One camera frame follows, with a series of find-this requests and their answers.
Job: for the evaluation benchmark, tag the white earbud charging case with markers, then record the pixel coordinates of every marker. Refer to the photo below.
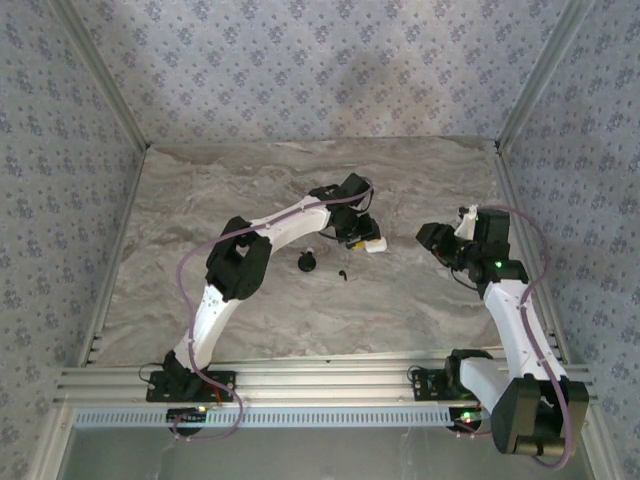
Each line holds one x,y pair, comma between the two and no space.
376,245

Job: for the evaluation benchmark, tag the black earbud charging case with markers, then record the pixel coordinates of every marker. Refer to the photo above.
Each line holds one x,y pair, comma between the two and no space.
306,263

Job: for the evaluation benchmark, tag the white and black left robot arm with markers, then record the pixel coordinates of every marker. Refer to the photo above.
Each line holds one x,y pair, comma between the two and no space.
215,315

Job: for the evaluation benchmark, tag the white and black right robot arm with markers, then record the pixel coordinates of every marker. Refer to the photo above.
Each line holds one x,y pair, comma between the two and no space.
515,325

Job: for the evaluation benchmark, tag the black controller board with LED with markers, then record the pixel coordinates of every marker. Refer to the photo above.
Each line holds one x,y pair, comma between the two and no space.
467,419
187,415

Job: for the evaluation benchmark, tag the grey metal panel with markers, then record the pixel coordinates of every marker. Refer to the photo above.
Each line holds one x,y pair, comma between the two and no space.
325,455

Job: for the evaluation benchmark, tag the aluminium table side rail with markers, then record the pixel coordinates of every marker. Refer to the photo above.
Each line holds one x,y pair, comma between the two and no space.
124,215
527,240

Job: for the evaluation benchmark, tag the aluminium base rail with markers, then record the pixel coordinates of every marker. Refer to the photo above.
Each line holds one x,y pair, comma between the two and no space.
325,380

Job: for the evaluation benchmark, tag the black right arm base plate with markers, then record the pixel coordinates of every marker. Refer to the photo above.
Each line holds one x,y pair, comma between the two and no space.
425,388

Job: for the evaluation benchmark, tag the aluminium frame post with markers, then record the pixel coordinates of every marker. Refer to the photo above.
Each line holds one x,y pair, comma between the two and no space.
102,75
545,75

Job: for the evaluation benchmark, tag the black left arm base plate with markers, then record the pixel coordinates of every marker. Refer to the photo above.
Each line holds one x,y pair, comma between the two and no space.
160,393

